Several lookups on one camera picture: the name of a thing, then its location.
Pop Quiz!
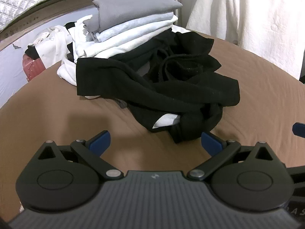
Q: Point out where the black knit garment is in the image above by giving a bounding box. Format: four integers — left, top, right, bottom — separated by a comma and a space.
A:
76, 30, 240, 143

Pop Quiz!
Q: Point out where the white crumpled clothes pile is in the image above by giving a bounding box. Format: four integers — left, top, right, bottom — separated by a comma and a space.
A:
25, 25, 72, 68

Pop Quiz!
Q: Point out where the white hanging quilt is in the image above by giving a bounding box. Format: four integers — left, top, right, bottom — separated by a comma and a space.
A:
187, 0, 304, 79

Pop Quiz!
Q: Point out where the white folded shirt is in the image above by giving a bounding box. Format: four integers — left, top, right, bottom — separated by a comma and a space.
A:
57, 15, 188, 86

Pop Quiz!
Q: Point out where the light blue folded shirt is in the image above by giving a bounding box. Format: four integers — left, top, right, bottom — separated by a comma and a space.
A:
85, 12, 178, 42

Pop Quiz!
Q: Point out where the grey folded shirt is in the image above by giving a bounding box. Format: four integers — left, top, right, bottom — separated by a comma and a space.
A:
83, 0, 182, 33

